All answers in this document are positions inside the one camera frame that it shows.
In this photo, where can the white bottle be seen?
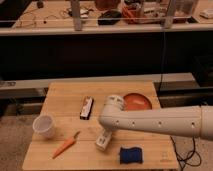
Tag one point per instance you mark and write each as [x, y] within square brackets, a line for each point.
[103, 139]

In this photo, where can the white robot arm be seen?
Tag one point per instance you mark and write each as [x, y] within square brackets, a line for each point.
[189, 121]

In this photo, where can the orange ceramic bowl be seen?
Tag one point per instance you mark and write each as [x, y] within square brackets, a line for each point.
[136, 101]

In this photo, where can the black silver harmonica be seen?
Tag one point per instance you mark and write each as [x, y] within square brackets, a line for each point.
[86, 108]

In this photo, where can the black object on bench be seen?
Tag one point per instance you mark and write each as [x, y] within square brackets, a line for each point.
[110, 17]

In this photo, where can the orange toy carrot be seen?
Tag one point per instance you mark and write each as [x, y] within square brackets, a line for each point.
[69, 142]

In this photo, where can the blue sponge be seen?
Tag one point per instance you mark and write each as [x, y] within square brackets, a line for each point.
[130, 155]

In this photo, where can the white plastic cup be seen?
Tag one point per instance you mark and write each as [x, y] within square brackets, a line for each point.
[44, 126]

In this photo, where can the orange tool on bench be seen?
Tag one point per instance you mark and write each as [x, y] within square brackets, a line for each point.
[129, 15]

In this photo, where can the grey metal post left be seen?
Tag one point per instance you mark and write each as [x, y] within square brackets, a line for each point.
[75, 8]

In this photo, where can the grey metal post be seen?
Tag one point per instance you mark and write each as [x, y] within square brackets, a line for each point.
[168, 20]
[75, 8]

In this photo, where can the grey metal post right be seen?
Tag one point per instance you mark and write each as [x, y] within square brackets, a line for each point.
[168, 20]

